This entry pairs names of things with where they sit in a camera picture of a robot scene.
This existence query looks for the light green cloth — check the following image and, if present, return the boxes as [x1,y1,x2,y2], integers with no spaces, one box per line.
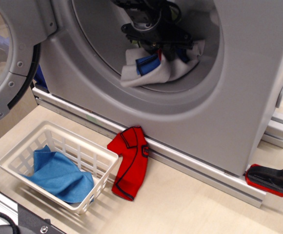
[169,6,182,23]

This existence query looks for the red black clamp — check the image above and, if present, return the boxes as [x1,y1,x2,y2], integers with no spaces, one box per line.
[244,164,283,197]

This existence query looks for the light blue cloth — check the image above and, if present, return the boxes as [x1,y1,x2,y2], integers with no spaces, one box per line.
[23,145,94,204]

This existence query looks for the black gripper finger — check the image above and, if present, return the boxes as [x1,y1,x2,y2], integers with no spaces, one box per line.
[139,41,161,55]
[162,44,183,61]

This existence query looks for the grey toy washing machine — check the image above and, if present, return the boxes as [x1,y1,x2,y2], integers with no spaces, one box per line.
[40,0,283,175]

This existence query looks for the dark blue miniature garment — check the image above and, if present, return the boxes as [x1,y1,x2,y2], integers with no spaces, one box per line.
[135,49,189,76]

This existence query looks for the black bracket with screw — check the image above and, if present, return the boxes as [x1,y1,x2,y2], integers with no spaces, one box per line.
[18,204,64,234]

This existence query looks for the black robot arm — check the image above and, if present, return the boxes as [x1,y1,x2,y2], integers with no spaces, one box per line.
[112,0,193,61]

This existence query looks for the grey cloth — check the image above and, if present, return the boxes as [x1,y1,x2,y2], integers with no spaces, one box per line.
[120,39,205,87]

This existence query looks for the red miniature shirt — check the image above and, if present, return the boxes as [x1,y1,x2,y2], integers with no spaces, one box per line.
[107,126,149,201]

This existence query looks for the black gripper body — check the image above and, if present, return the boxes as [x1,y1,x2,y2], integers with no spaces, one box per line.
[121,21,193,49]

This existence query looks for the white plastic laundry basket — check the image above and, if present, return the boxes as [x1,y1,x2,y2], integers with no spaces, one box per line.
[0,121,119,214]

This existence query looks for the grey round machine door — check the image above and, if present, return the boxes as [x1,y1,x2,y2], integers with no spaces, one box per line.
[0,0,57,120]

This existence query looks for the black braided cable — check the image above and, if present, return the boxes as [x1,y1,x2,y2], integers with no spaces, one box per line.
[0,210,19,234]

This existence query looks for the aluminium profile rail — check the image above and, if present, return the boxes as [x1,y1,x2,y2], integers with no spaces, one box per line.
[32,87,283,208]

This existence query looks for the small red garment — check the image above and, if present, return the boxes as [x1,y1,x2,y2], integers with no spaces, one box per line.
[157,48,162,61]

